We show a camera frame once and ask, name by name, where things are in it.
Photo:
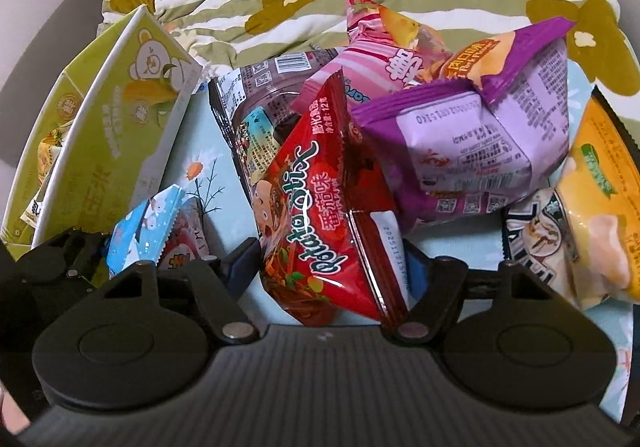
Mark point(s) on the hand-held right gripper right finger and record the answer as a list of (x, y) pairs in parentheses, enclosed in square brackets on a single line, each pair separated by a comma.
[(416, 274)]

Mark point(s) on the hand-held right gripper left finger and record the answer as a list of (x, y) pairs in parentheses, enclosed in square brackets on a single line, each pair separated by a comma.
[(240, 264)]

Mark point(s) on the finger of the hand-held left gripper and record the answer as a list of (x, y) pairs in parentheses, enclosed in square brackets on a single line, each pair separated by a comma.
[(75, 249)]

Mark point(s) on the blue white snack packet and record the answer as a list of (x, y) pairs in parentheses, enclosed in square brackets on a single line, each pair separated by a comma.
[(145, 227)]

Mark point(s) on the red snack packet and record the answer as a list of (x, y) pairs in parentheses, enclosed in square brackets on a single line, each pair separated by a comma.
[(310, 227)]

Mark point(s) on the pile of assorted snack bags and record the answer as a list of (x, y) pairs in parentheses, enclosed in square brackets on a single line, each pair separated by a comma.
[(450, 152)]

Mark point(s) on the green cardboard box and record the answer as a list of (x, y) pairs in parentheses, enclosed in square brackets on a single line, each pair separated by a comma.
[(110, 127)]

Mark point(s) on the grey upholstered headboard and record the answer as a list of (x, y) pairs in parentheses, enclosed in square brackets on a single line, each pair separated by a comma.
[(50, 27)]

